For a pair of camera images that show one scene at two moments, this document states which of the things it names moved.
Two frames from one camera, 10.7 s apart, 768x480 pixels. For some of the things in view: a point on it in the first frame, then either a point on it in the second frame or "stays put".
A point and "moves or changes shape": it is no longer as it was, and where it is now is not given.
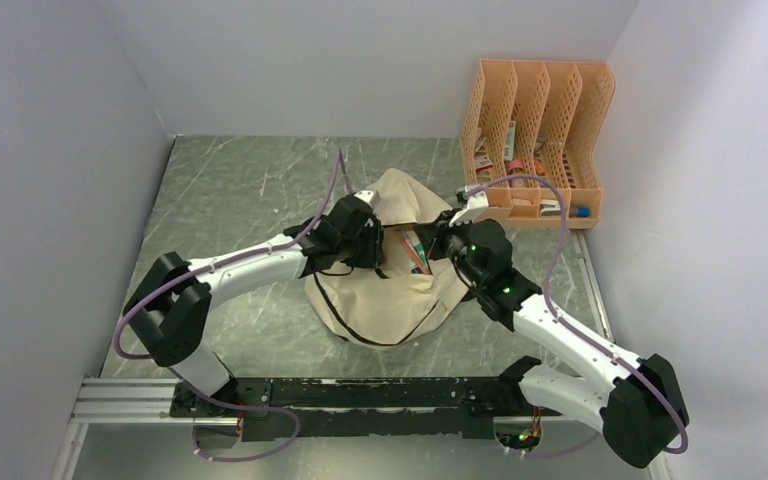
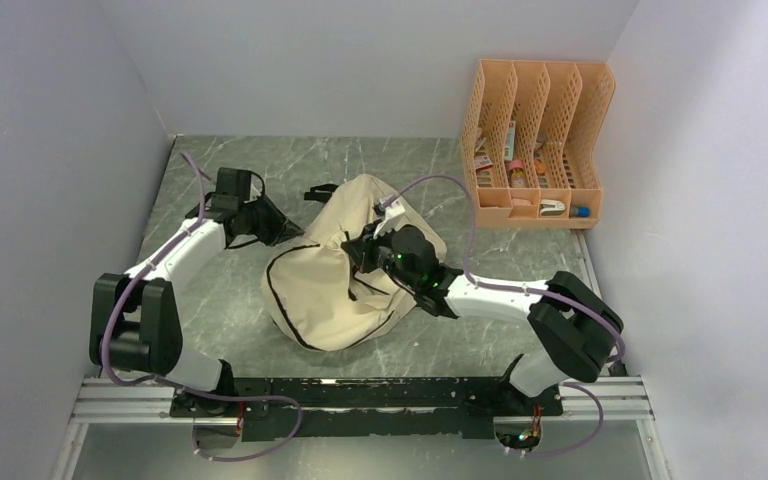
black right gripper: x=433 y=233 → x=377 y=241
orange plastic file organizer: x=529 y=138 stays put
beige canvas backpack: x=391 y=304 moves or changes shape
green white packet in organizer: x=509 y=145 stays put
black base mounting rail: x=283 y=408 stays put
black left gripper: x=373 y=255 → x=280 y=229
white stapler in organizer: x=550 y=207 stays put
